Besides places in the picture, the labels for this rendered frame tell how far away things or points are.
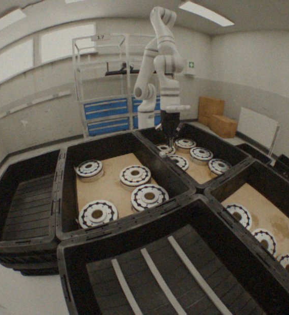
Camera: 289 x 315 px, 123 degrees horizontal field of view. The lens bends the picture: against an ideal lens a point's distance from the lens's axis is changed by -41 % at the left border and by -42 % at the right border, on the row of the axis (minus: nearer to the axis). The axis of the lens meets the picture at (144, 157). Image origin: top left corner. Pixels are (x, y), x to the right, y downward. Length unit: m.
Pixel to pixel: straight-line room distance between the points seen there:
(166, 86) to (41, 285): 0.79
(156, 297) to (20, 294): 0.47
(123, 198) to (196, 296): 0.33
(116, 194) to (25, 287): 0.50
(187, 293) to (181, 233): 0.15
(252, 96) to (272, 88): 0.57
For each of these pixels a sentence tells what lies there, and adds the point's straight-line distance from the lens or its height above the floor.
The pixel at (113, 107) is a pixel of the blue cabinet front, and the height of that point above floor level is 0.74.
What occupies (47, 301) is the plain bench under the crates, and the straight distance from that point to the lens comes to 0.54.
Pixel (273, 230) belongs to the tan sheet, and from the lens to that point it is 0.48.
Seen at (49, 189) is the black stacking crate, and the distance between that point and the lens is 0.55.
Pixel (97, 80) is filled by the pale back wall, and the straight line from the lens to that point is 3.08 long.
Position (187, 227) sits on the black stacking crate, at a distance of 0.36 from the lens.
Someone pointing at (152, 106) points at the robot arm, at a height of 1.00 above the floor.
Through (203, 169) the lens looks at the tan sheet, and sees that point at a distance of 0.54.
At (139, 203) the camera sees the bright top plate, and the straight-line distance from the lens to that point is 0.35.
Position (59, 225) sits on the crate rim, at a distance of 0.28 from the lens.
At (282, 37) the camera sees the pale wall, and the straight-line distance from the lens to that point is 3.58.
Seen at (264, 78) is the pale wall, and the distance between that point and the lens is 3.45.
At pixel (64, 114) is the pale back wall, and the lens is 3.23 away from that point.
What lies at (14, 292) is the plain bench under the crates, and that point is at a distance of 0.65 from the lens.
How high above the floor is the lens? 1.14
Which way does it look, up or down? 32 degrees down
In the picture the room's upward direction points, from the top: 2 degrees counter-clockwise
